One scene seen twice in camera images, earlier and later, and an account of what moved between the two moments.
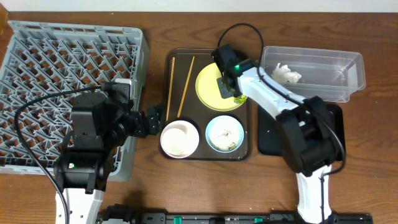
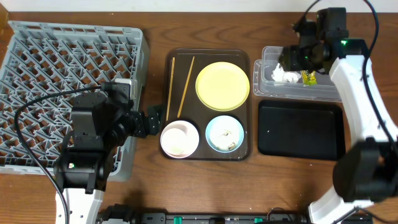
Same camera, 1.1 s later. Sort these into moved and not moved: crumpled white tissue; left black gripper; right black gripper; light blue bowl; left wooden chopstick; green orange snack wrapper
Moved: green orange snack wrapper; right black gripper
Not moved: crumpled white tissue; left black gripper; left wooden chopstick; light blue bowl
